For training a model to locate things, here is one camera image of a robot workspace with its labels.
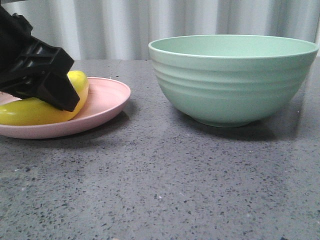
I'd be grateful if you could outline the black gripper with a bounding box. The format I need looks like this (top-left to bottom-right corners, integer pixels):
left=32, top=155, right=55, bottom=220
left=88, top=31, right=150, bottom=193
left=0, top=7, right=80, bottom=112

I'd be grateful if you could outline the yellow banana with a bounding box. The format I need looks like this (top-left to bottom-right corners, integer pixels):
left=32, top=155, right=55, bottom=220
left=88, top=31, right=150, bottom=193
left=0, top=70, right=89, bottom=126

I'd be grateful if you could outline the pink plate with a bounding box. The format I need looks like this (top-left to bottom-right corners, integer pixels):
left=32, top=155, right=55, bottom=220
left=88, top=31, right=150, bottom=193
left=0, top=77, right=131, bottom=139

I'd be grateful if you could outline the green ribbed bowl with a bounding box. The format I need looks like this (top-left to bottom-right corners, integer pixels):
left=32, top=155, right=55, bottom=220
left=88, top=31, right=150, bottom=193
left=148, top=34, right=319, bottom=128

